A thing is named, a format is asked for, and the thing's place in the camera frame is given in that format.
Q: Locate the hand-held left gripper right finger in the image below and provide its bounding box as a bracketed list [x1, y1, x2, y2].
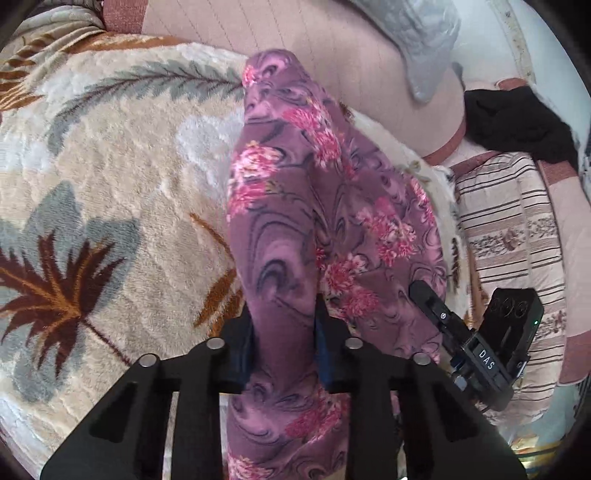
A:
[315, 296, 528, 480]

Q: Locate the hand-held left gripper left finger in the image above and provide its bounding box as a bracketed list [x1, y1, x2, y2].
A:
[41, 314, 257, 480]

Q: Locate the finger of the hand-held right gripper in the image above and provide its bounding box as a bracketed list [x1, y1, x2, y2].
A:
[409, 280, 475, 366]

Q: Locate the purple floral garment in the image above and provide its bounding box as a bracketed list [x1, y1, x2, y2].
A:
[225, 48, 448, 480]

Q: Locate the striped floral pillow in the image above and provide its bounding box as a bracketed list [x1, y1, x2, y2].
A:
[454, 151, 570, 423]

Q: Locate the pink bordered quilt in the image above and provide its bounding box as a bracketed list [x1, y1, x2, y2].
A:
[464, 76, 591, 386]

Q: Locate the black cloth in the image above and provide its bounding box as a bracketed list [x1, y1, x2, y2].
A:
[463, 85, 581, 169]

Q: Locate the pink quilted bed sheet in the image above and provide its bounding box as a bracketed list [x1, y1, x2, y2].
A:
[102, 0, 467, 166]

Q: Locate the cream leaf-print plush blanket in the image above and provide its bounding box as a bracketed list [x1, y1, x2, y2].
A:
[0, 4, 472, 477]

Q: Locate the grey quilted blanket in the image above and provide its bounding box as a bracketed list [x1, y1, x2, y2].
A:
[346, 0, 462, 102]

